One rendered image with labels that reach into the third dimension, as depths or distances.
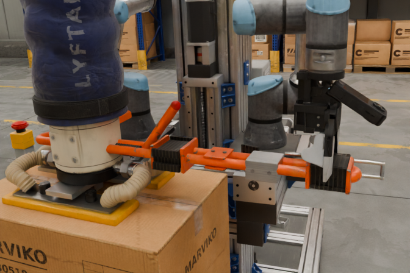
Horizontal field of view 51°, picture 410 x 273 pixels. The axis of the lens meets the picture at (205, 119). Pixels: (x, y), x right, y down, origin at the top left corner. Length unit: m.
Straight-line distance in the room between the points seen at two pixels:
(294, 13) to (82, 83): 0.48
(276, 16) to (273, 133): 0.63
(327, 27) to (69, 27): 0.53
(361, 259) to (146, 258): 2.04
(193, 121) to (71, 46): 0.76
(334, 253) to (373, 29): 6.18
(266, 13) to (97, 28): 0.37
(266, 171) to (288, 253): 1.53
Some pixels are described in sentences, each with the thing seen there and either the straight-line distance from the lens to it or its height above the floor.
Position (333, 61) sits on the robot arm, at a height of 1.43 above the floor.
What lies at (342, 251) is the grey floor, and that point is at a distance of 2.85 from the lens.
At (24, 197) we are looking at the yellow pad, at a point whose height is 1.09.
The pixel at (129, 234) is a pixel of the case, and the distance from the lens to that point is 0.96.
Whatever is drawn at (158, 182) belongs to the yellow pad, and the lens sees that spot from 1.13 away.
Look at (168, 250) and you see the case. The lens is 0.93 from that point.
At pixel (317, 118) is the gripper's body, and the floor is 1.32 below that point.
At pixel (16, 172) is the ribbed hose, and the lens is 1.18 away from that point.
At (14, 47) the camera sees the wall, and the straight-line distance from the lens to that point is 12.35.
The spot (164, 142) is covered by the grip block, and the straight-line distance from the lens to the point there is 1.03.
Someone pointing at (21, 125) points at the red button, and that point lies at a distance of 1.99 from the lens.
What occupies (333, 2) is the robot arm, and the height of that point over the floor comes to 1.53.
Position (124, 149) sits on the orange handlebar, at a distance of 1.04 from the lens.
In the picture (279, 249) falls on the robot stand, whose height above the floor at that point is 0.21.
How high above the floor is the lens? 1.57
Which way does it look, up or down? 17 degrees down
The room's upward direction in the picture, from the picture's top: 2 degrees counter-clockwise
